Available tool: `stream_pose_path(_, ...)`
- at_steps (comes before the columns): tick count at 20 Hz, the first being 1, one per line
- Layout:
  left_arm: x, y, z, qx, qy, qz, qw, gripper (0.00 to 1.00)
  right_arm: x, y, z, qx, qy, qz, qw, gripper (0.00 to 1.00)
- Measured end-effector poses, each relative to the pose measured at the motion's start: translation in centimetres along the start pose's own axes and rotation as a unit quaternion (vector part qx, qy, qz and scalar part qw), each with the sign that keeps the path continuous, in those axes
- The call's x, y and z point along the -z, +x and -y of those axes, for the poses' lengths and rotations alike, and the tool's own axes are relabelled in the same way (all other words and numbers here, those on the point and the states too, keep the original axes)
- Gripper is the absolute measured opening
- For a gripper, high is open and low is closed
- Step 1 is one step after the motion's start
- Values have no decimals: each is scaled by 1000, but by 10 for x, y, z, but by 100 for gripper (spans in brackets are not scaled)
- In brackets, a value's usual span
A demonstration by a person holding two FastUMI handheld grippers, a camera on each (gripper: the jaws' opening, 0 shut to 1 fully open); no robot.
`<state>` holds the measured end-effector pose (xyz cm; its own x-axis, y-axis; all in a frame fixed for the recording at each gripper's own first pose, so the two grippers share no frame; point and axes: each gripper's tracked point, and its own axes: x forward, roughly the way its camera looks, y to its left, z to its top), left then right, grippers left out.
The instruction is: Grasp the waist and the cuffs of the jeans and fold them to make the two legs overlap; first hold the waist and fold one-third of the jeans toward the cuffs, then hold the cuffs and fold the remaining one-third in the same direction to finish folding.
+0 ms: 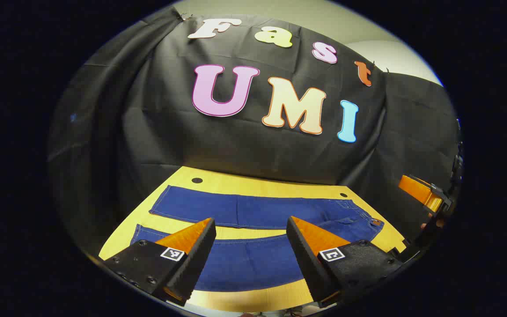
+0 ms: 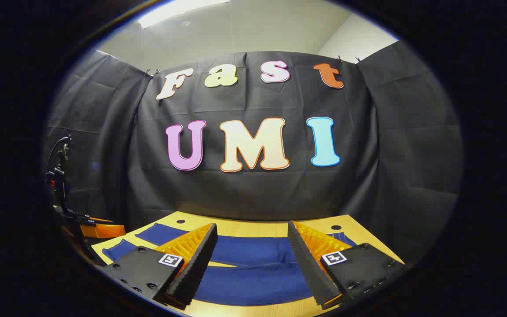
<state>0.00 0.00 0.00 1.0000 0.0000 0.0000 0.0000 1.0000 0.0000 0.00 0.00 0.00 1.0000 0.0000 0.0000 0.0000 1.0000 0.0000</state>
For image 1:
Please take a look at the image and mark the blue jeans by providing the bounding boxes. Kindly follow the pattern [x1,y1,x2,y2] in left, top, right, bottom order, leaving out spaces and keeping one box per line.
[130,185,385,292]

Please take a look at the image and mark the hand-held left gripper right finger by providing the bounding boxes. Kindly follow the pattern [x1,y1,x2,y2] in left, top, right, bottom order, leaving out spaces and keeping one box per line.
[286,216,406,308]

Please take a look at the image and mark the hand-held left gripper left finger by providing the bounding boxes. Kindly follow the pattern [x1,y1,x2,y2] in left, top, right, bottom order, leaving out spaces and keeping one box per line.
[103,217,217,307]

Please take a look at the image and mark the black backdrop cloth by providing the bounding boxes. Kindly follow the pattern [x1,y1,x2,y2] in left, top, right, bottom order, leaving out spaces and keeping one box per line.
[47,7,463,256]

